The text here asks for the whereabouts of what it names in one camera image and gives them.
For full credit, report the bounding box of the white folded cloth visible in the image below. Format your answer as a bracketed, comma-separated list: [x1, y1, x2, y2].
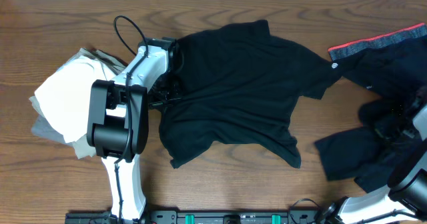
[35, 56, 116, 143]

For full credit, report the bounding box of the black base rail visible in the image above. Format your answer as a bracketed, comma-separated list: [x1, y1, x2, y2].
[65, 210, 321, 224]

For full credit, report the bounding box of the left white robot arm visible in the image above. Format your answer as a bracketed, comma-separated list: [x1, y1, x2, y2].
[87, 37, 183, 223]

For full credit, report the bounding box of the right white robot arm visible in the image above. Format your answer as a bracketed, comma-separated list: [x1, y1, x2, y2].
[315, 92, 426, 223]

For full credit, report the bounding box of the black shorts red waistband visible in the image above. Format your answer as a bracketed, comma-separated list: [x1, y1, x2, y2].
[314, 23, 426, 193]

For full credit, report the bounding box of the black t-shirt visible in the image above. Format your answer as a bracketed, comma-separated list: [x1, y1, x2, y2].
[159, 20, 342, 168]

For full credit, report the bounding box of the grey folded cloth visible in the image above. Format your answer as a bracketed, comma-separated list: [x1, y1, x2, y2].
[29, 96, 66, 145]

